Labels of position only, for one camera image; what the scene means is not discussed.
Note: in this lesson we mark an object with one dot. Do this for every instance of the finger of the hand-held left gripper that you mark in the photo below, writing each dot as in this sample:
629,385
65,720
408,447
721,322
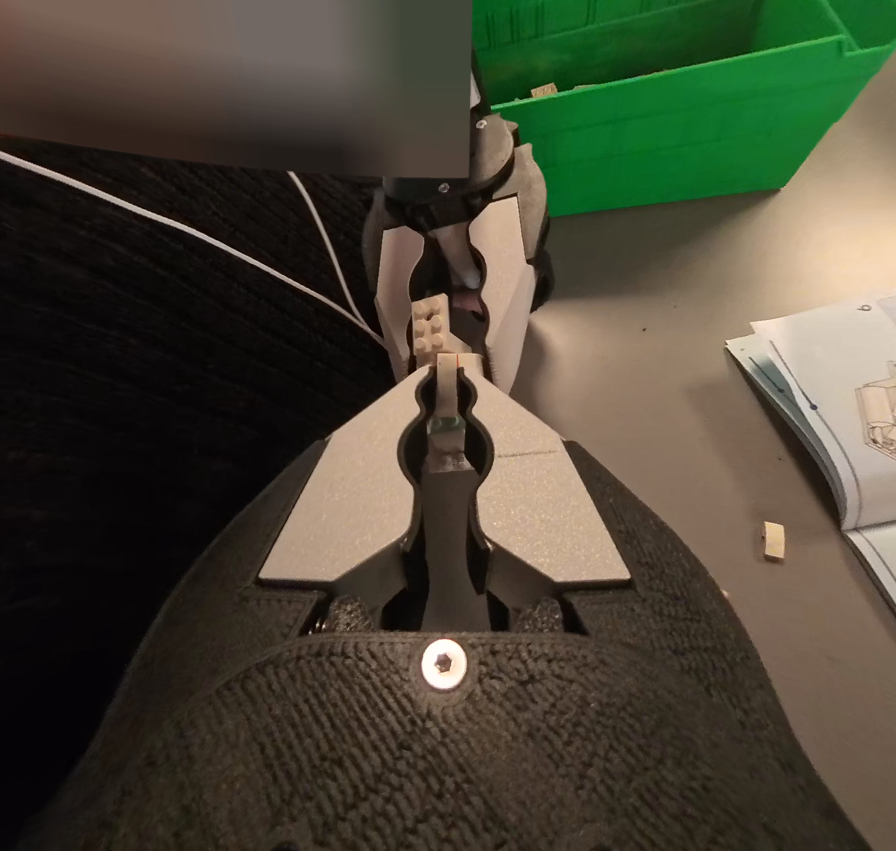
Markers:
507,270
395,277

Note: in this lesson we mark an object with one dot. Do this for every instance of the person's left hand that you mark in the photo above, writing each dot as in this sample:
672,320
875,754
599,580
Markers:
462,256

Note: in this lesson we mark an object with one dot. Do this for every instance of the white toy brick assembly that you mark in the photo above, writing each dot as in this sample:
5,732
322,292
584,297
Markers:
430,326

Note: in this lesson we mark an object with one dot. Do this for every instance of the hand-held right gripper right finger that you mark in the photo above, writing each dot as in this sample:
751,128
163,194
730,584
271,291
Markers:
553,508

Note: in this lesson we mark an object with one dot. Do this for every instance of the person's torso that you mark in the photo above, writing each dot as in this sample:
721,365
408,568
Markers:
140,445

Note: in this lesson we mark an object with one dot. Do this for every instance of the pile of toy bricks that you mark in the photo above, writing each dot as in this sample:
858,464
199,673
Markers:
546,89

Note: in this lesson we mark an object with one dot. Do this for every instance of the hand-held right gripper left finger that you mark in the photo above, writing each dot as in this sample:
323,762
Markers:
343,508

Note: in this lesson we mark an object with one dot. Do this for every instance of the pale blue instruction booklet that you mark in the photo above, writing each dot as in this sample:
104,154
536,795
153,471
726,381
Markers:
840,410

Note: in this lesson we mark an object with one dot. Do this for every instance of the green plastic bin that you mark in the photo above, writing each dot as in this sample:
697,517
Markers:
665,144

